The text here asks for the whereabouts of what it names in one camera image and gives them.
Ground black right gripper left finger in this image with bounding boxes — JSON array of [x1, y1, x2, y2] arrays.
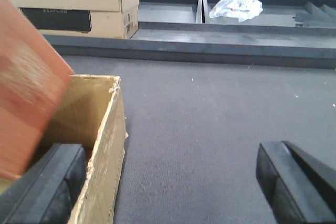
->
[[1, 144, 87, 223]]

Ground crumpled white plastic bag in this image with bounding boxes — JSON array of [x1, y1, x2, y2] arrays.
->
[[209, 0, 263, 23]]

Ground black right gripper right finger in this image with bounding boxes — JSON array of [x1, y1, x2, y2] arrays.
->
[[256, 141, 335, 223]]

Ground dark grey floor platform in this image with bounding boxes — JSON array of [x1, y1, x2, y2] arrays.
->
[[47, 0, 335, 69]]

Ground red printed cardboard box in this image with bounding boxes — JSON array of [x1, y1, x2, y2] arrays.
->
[[1, 0, 74, 180]]

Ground large cardboard box black label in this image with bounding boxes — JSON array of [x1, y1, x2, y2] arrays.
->
[[10, 0, 139, 39]]

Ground plain brown cardboard box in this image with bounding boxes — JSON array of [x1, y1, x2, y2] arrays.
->
[[0, 74, 129, 224]]

